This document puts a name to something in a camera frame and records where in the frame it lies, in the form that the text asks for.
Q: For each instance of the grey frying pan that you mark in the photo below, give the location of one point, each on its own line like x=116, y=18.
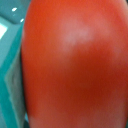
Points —
x=12, y=107

